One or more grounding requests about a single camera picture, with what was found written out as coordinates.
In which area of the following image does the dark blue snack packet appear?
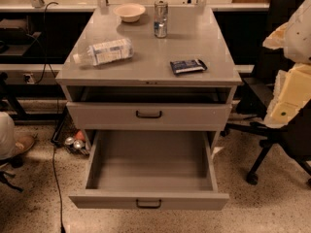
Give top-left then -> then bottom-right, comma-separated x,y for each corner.
170,59 -> 207,75

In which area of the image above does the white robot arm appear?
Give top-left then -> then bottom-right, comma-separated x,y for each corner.
263,0 -> 311,128

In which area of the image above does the silver can on floor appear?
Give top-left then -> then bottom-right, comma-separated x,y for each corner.
73,140 -> 85,150
64,137 -> 75,146

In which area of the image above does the black office chair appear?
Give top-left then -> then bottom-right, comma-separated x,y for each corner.
226,0 -> 311,185

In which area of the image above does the beige bowl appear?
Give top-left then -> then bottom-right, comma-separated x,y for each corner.
114,3 -> 146,23

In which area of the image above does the wall power outlet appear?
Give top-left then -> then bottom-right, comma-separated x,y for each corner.
23,74 -> 35,84

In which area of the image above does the grey top drawer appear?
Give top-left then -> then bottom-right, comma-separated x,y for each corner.
67,102 -> 231,131

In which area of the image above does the silver drink can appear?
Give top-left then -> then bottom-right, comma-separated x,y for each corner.
154,0 -> 168,38

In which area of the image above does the person's white trouser leg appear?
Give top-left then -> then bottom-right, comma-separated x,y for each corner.
0,112 -> 16,159

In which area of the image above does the clear plastic water bottle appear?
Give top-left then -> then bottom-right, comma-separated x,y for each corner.
73,38 -> 134,66

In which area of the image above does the grey drawer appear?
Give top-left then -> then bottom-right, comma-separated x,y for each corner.
70,131 -> 229,210
67,102 -> 231,131

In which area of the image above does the person's brown shoe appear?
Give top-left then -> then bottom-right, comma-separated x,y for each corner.
14,135 -> 35,156

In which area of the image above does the grey drawer cabinet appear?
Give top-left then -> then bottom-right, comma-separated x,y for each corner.
56,6 -> 241,146

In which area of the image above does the black power cable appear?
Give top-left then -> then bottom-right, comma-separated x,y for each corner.
26,1 -> 67,233

